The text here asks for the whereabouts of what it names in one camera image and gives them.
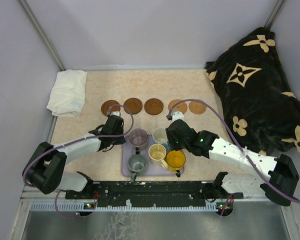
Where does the aluminium frame rail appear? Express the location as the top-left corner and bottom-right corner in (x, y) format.
(21, 177), (290, 213)

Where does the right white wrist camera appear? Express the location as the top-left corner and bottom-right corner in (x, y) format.
(171, 111), (185, 122)

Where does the black floral blanket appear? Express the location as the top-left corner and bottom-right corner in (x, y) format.
(205, 27), (300, 155)

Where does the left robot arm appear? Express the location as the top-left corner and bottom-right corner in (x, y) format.
(22, 114), (126, 199)

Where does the light blue mug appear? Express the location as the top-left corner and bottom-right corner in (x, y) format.
(152, 127), (171, 152)

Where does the purple cable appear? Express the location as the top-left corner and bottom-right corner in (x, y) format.
(22, 104), (135, 219)
(166, 99), (300, 217)

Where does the lavender plastic tray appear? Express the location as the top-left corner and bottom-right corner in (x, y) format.
(121, 134), (176, 177)

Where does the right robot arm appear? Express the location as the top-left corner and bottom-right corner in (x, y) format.
(165, 119), (300, 207)

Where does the cream mug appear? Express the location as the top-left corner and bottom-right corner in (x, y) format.
(148, 143), (168, 170)

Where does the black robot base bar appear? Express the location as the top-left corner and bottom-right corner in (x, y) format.
(65, 181), (230, 208)

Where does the purple glass cup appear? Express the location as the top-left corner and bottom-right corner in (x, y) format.
(128, 128), (148, 154)

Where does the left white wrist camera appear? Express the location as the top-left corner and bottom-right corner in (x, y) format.
(110, 111), (121, 117)

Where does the white folded cloth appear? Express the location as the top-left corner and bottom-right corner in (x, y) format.
(46, 70), (88, 118)

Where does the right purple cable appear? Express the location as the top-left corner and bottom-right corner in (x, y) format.
(166, 99), (300, 217)

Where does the woven rattan coaster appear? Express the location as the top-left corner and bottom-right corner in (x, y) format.
(188, 101), (207, 115)
(168, 99), (188, 114)

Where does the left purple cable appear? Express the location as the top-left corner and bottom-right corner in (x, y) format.
(22, 104), (135, 219)

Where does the dark wooden coaster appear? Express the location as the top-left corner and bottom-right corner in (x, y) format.
(100, 100), (121, 116)
(123, 97), (143, 115)
(144, 98), (164, 116)

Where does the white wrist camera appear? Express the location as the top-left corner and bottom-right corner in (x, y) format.
(110, 111), (121, 117)
(171, 111), (185, 122)

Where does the grey green mug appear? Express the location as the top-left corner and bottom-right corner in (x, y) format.
(127, 154), (148, 183)

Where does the yellow mug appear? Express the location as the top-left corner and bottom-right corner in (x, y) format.
(166, 150), (186, 178)

